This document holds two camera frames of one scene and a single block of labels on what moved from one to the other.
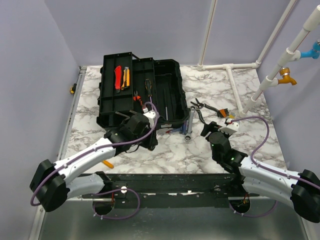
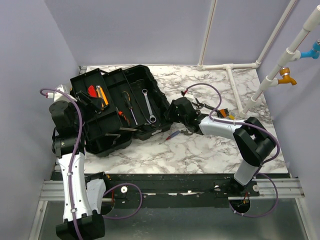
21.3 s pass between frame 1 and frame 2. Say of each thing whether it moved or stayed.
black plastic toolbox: moved
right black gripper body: moved
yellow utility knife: moved
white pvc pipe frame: stayed
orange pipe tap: stayed
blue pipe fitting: stayed
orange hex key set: stayed
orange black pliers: moved
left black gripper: moved
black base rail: stayed
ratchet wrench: moved
